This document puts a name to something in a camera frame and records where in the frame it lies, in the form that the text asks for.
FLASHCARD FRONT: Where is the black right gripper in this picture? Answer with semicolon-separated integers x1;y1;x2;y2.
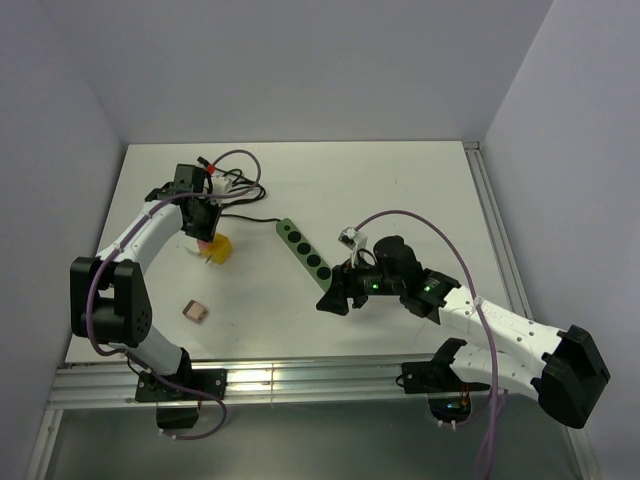
316;251;404;315

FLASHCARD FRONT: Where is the yellow plug adapter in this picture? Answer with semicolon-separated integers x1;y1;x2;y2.
200;233;232;265

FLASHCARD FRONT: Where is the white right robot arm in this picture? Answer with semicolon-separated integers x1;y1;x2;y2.
316;228;611;429

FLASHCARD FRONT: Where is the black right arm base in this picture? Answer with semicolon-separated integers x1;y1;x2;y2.
395;361;490;394

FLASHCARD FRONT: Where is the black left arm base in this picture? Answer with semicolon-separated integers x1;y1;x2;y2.
134;368;228;440

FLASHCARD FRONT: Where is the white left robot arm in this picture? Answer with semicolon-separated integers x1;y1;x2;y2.
70;164;231;399

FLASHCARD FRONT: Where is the brown plug adapter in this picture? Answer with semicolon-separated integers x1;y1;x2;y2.
182;300;209;324

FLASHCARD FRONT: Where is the green power strip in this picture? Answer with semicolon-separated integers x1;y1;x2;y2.
276;218;332;292

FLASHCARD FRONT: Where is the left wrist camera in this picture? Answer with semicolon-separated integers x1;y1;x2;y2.
205;165;233;196

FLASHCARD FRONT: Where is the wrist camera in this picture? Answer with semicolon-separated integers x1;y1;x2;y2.
338;227;368;267
205;165;233;196

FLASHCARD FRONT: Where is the black power strip cable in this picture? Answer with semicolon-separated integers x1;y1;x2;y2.
197;156;282;225

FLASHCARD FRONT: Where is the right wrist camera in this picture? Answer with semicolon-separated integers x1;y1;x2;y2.
338;227;368;267

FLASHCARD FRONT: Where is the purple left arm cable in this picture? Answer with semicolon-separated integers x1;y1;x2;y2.
85;148;266;442

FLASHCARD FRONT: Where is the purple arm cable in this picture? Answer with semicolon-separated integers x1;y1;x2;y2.
357;209;511;480
85;148;266;442

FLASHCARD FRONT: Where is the aluminium rail frame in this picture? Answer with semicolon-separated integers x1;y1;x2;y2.
24;139;601;480

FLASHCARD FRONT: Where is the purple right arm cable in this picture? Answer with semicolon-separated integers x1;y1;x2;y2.
357;209;511;480

